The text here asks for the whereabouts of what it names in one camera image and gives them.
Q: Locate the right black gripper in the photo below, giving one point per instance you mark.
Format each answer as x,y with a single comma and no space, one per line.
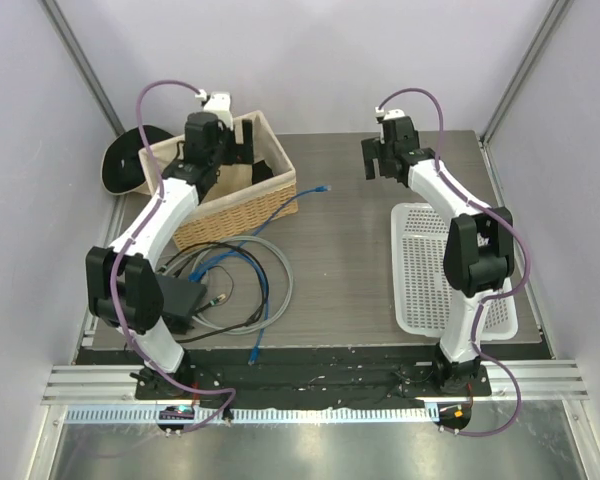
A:
373,149

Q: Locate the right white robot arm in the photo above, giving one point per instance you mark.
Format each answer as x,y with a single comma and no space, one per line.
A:
478,259

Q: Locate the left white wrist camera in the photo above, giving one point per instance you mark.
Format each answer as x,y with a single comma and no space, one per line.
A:
217,103

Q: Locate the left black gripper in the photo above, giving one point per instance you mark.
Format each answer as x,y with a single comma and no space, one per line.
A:
240,153

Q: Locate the wicker basket with liner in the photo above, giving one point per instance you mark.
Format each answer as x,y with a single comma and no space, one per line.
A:
226,210

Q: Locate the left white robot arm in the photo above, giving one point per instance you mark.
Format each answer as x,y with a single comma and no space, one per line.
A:
122,286

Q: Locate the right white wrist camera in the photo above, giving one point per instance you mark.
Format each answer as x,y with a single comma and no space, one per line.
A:
382,115

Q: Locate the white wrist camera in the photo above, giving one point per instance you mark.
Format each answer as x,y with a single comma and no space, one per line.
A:
382,115
217,103

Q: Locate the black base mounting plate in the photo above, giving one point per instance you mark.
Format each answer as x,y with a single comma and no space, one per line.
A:
309,367

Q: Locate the white slotted cable duct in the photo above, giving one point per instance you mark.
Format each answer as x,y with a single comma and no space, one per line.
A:
174,414

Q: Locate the black and beige bucket hat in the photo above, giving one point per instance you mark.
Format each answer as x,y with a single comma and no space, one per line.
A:
121,169

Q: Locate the black network switch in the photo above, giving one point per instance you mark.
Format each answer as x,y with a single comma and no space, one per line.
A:
181,299

